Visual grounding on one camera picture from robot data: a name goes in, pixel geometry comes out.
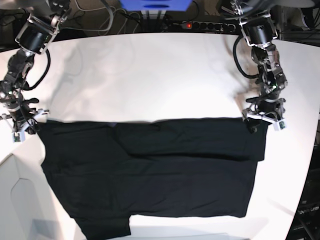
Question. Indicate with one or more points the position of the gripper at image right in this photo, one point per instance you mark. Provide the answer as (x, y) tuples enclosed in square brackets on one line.
[(261, 110)]

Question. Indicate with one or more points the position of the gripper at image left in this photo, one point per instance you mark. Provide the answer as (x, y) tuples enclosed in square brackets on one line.
[(21, 117)]

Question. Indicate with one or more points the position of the black T-shirt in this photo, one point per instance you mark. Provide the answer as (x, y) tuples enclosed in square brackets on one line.
[(103, 173)]

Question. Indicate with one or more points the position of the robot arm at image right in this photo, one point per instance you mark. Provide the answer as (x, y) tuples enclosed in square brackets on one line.
[(258, 30)]

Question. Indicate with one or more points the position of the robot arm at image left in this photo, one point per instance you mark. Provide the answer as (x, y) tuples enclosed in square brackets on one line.
[(41, 28)]

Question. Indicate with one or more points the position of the white box at left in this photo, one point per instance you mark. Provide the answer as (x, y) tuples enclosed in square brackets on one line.
[(21, 215)]

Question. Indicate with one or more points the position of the black power strip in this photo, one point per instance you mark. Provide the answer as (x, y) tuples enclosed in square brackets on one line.
[(202, 27)]

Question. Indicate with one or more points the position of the blue plastic box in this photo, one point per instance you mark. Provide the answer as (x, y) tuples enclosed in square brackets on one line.
[(159, 5)]

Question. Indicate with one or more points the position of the wrist camera at image left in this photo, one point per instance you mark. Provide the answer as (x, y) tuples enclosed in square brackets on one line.
[(18, 137)]

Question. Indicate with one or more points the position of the wrist camera at image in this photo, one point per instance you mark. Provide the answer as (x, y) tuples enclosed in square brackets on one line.
[(280, 125), (18, 137)]

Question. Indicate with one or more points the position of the wrist camera at image right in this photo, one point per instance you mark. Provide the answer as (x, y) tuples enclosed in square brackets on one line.
[(280, 125)]

